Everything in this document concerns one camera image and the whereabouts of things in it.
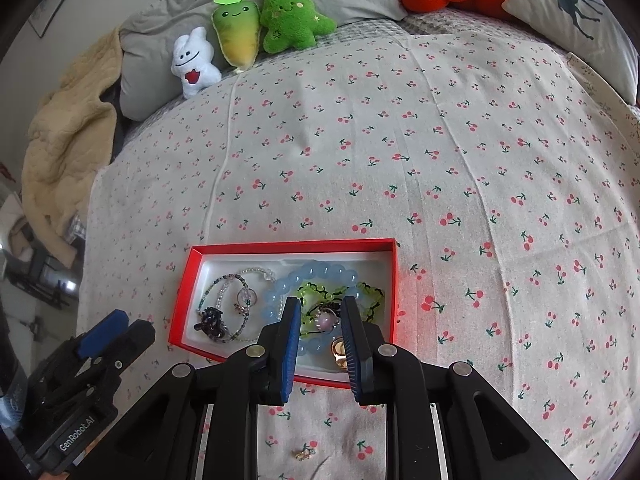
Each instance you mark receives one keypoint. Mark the white plush toy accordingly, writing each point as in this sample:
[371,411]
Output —
[192,67]

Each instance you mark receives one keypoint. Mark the white deer-print pillow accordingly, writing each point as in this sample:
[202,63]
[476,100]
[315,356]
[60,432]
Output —
[575,15]

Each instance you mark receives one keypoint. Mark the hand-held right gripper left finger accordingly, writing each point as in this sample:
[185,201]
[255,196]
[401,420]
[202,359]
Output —
[289,355]

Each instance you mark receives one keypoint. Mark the beige quilted blanket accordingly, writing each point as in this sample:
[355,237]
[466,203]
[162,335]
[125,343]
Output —
[55,135]

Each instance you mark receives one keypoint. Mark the green tree plush toy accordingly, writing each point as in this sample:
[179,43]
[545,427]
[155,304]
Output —
[287,17]

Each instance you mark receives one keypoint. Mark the yellow carrot plush toy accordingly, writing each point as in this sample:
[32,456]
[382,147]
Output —
[237,35]

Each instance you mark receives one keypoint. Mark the small gold earring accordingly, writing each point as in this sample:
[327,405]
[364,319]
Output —
[304,454]

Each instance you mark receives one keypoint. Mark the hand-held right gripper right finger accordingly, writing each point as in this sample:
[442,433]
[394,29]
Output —
[356,355]

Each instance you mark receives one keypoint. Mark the framed wall picture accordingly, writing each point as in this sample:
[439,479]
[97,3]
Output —
[50,5]

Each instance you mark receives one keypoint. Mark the red cardboard box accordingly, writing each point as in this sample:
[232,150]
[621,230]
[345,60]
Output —
[393,290]

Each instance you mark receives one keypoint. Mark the cherry-print cloth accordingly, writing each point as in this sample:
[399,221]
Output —
[450,185]

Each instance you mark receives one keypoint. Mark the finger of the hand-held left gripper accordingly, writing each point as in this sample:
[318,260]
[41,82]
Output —
[132,342]
[105,332]

